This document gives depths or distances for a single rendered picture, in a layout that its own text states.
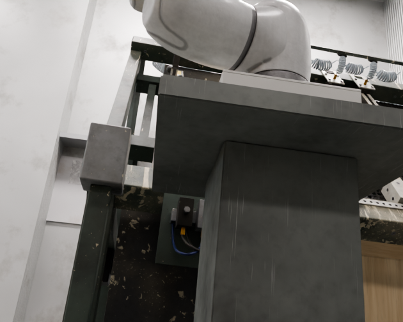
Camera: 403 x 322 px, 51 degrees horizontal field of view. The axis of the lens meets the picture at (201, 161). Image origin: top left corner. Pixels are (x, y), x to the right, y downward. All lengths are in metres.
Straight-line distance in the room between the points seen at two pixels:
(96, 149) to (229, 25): 0.56
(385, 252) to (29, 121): 4.22
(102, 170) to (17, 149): 3.94
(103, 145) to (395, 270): 1.27
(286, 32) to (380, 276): 1.20
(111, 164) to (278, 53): 0.57
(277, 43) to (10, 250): 4.19
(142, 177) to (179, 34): 0.68
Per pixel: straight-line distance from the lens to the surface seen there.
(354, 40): 7.05
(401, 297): 1.93
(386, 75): 2.74
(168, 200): 1.41
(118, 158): 1.24
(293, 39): 0.97
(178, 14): 0.88
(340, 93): 0.87
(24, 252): 4.79
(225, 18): 0.91
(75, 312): 1.20
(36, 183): 4.95
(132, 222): 1.66
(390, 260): 1.93
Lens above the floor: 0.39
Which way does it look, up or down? 22 degrees up
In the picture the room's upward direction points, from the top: 5 degrees clockwise
